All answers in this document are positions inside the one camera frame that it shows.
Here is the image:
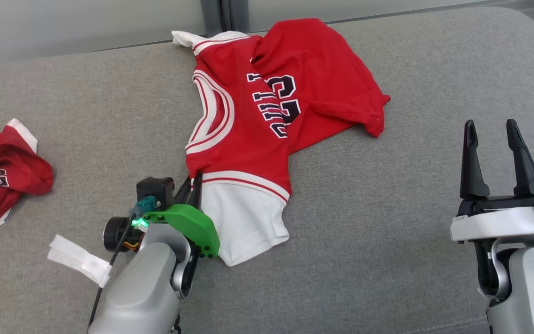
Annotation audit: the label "red white basketball jersey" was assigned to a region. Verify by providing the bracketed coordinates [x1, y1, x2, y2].
[172, 18, 391, 267]

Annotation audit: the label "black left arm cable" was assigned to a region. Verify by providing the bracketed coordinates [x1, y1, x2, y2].
[89, 218, 132, 326]

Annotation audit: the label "red white basketball shorts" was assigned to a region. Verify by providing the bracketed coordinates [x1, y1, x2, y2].
[0, 118, 55, 234]

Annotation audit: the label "grey partition post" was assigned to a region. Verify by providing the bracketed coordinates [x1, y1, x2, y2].
[201, 0, 249, 37]

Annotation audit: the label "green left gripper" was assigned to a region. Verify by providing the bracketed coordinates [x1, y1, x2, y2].
[143, 172, 221, 259]

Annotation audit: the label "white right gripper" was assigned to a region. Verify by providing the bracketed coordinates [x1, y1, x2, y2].
[450, 119, 534, 244]

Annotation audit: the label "white cable tape label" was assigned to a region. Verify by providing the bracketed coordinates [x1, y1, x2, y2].
[47, 234, 112, 289]

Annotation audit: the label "teal cable connector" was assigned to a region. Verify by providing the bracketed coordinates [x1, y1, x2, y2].
[129, 196, 159, 221]

